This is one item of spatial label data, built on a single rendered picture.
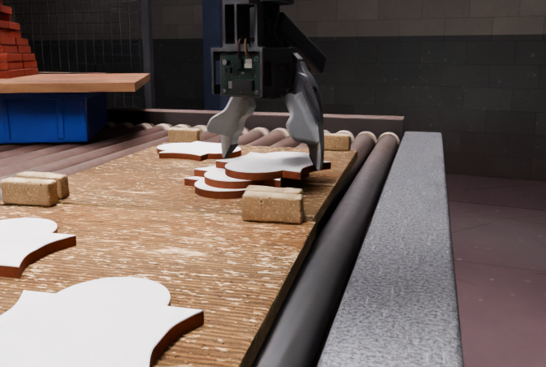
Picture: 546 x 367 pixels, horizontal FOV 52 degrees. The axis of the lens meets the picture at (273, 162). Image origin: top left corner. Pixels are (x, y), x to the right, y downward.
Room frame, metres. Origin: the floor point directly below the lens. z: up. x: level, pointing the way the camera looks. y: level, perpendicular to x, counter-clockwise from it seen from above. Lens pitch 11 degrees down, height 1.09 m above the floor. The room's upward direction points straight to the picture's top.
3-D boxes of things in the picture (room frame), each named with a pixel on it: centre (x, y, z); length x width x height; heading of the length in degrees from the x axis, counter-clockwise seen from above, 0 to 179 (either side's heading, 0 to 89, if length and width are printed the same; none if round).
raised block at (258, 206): (0.51, 0.00, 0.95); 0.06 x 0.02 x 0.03; 77
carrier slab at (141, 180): (0.76, 0.08, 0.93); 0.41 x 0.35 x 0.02; 165
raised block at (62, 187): (0.61, 0.26, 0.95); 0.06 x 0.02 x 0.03; 75
